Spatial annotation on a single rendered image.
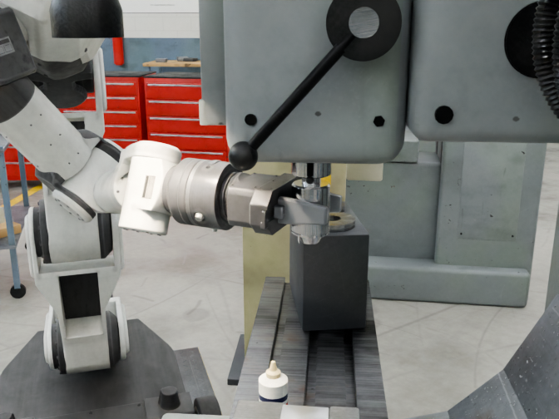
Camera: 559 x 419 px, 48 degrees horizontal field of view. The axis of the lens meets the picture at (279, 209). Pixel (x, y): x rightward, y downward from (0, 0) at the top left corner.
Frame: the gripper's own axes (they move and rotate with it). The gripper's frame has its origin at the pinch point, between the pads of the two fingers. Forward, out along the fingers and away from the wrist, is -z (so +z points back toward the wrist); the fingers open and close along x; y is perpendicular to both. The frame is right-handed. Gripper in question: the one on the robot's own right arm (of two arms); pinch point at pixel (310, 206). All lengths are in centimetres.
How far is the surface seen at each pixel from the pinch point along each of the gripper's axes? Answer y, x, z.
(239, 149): -9.7, -15.1, 2.1
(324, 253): 18.3, 31.1, 8.6
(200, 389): 84, 74, 60
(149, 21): -15, 768, 543
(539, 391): 26.9, 14.4, -28.8
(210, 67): -16.6, -5.5, 10.5
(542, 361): 24.3, 18.4, -28.8
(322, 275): 22.5, 31.0, 8.7
